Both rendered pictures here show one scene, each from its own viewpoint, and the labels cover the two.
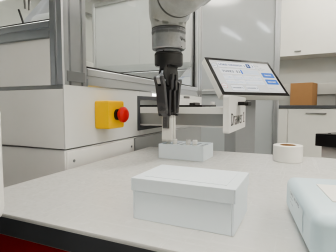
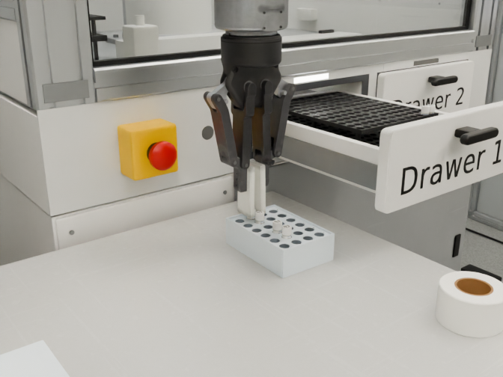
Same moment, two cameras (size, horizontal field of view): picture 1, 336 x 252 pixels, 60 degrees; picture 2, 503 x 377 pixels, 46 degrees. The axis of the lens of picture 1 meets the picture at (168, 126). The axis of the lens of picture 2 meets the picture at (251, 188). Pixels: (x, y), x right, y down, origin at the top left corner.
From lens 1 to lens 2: 0.44 m
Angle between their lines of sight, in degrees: 32
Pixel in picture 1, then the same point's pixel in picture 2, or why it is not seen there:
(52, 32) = (17, 13)
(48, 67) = (22, 74)
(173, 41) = (242, 19)
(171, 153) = (242, 243)
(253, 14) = not seen: outside the picture
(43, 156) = (36, 215)
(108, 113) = (132, 154)
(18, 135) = (13, 170)
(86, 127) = (98, 175)
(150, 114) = not seen: hidden behind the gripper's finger
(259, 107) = not seen: outside the picture
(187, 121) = (322, 163)
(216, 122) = (370, 181)
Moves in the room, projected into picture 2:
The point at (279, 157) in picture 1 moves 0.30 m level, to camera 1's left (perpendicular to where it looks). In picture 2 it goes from (439, 313) to (200, 252)
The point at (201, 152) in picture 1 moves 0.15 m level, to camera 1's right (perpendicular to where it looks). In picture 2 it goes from (281, 261) to (404, 291)
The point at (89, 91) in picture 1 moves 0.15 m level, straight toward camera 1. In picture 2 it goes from (103, 111) to (41, 139)
